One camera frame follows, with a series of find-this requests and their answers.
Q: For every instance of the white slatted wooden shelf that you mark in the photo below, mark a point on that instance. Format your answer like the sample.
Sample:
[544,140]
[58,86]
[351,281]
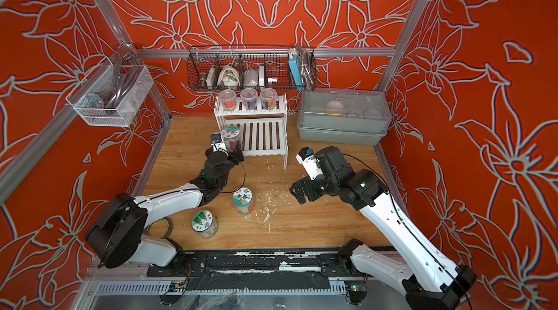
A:
[263,132]

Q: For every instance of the seed jar tree lid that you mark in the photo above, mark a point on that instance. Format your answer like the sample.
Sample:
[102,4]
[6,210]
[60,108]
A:
[204,224]

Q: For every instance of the grey lidded storage box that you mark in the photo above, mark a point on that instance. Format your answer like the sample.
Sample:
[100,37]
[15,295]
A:
[343,116]

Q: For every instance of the seed jar strawberry lid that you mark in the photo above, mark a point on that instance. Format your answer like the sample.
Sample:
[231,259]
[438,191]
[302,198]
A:
[243,201]

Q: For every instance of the black wire wall basket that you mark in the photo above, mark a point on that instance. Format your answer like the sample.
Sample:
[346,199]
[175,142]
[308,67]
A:
[235,67]

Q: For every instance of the seed jar flower lid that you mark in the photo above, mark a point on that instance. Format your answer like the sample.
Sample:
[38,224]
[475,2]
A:
[231,136]

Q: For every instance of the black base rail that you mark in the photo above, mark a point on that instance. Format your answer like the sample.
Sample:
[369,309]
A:
[324,261]

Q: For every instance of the blue box in basket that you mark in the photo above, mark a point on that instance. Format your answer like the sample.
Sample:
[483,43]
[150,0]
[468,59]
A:
[295,68]

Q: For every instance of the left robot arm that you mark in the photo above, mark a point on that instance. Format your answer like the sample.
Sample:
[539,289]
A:
[118,235]

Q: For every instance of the small clear cup red seeds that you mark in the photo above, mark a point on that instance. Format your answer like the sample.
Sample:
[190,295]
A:
[227,99]

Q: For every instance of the clear plastic wall bin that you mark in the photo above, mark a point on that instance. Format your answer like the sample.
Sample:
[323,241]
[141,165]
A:
[111,94]

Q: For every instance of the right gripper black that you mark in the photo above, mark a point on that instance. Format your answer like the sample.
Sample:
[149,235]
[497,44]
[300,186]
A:
[307,183]

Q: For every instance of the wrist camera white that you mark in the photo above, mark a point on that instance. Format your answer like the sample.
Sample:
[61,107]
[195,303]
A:
[306,157]
[217,143]

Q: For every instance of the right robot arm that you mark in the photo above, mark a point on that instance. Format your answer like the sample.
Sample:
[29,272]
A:
[425,277]

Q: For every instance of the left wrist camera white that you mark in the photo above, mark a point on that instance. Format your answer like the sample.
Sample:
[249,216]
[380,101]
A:
[217,143]

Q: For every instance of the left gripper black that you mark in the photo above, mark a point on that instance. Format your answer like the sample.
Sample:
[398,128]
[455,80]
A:
[235,161]

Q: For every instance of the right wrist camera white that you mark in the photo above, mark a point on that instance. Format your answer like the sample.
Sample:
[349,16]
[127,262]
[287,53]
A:
[306,157]

